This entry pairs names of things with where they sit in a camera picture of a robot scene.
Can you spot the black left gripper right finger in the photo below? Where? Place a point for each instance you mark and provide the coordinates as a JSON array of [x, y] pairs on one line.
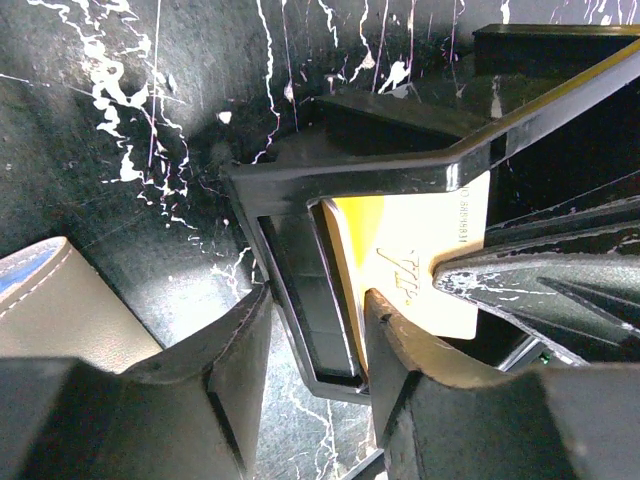
[[441, 414]]

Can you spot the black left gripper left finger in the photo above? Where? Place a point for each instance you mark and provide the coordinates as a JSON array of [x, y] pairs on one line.
[[191, 411]]

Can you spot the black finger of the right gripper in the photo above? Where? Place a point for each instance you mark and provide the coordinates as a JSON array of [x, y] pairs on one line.
[[571, 281]]

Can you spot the beige leather card holder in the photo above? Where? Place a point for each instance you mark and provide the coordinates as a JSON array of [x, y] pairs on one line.
[[55, 304]]

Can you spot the black plastic card box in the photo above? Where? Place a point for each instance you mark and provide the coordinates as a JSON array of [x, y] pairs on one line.
[[550, 111]]

